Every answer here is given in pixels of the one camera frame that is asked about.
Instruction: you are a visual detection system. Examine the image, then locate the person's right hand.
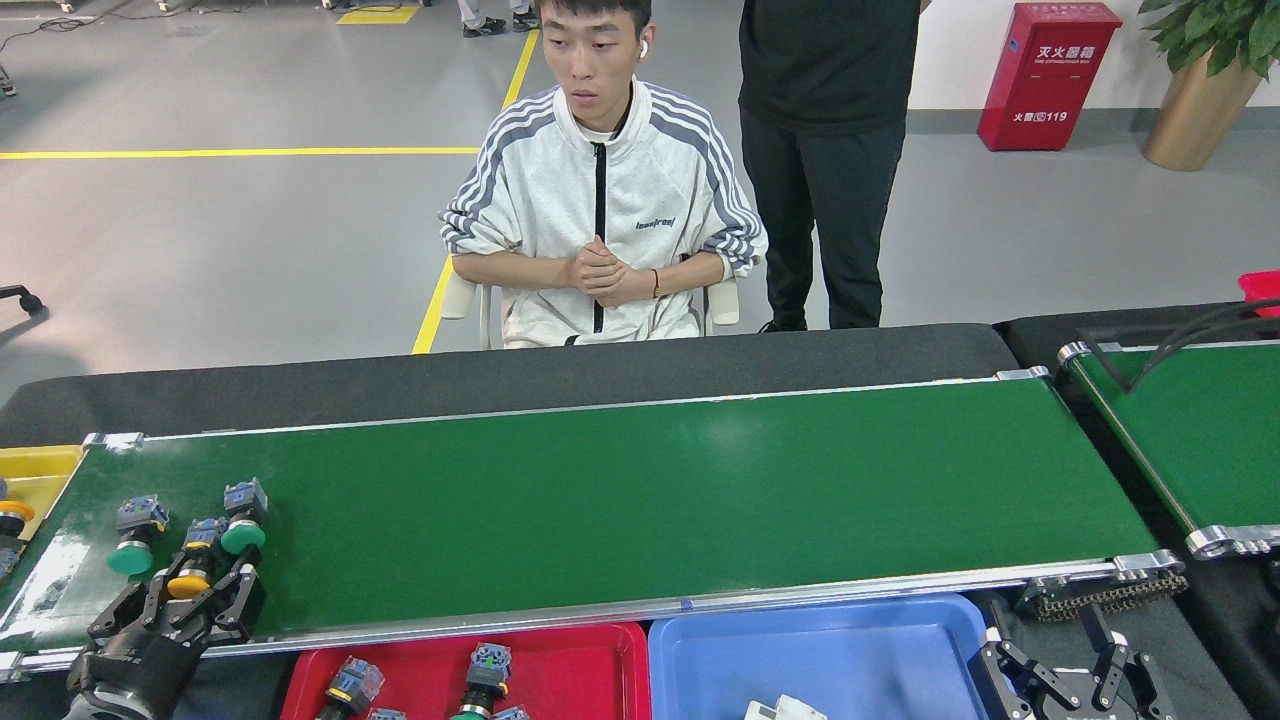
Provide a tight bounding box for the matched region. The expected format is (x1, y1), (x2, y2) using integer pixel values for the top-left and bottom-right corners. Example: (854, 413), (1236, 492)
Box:
(568, 245), (619, 309)

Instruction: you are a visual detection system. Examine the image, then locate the black drive chain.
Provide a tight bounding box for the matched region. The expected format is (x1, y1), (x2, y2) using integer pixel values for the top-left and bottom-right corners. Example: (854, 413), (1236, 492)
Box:
(1018, 570), (1189, 623)

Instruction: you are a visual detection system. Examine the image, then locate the yellow plastic tray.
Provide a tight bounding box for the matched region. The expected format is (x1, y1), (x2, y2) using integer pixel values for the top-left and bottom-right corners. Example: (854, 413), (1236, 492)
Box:
(0, 445), (86, 601)

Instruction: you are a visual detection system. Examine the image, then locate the blue plastic tray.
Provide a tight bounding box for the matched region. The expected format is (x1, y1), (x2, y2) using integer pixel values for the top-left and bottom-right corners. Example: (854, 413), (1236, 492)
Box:
(648, 595), (1003, 720)

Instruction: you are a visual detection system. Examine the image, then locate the person's left hand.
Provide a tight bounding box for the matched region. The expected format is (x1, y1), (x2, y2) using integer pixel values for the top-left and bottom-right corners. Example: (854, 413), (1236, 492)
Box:
(588, 237), (653, 306)

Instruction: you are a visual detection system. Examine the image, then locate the short green conveyor belt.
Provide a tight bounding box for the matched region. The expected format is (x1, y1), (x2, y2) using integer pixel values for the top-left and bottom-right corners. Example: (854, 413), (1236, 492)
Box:
(1058, 338), (1280, 561)

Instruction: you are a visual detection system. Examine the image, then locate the red plastic tray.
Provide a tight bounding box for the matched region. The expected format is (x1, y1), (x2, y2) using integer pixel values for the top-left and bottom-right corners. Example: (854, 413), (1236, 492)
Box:
(280, 622), (653, 720)

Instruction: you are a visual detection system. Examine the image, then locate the white circuit breaker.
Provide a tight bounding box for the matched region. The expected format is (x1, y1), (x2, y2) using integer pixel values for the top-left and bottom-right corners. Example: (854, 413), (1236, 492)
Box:
(745, 695), (828, 720)

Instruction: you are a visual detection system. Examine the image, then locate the red bin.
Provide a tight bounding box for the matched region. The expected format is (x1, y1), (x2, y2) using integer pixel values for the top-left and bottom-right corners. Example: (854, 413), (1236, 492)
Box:
(1238, 270), (1280, 319)

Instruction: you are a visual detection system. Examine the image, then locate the person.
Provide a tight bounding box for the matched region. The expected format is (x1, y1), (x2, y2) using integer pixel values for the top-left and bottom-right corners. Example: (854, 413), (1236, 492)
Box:
(738, 0), (931, 333)
(438, 0), (769, 349)
(458, 0), (541, 38)

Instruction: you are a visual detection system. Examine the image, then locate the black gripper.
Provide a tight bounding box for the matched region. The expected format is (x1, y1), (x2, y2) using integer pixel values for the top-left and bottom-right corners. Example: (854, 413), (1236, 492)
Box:
(970, 605), (1179, 720)
(70, 565), (268, 719)

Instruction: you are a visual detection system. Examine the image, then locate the grey office chair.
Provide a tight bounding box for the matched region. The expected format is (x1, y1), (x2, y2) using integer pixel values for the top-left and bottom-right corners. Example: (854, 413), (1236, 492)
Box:
(440, 255), (761, 351)

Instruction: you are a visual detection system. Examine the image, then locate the potted plant gold pot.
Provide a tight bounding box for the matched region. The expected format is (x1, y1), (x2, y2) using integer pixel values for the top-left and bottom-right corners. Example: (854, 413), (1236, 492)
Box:
(1140, 0), (1280, 173)

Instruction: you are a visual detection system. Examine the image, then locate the black cable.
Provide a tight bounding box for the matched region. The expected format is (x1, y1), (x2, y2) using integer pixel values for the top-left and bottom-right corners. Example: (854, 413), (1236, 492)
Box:
(1078, 298), (1280, 394)

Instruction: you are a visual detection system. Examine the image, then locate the long green conveyor belt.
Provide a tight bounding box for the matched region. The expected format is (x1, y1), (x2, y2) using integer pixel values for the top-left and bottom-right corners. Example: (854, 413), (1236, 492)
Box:
(0, 367), (1189, 683)

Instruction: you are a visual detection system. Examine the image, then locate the yellow push button switch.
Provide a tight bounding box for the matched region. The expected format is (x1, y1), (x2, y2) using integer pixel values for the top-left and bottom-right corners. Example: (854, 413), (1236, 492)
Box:
(165, 517), (230, 602)
(0, 498), (37, 581)

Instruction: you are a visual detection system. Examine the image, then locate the red fire extinguisher box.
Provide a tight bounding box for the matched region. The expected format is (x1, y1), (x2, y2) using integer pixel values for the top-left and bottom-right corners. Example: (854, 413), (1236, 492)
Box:
(978, 2), (1123, 153)

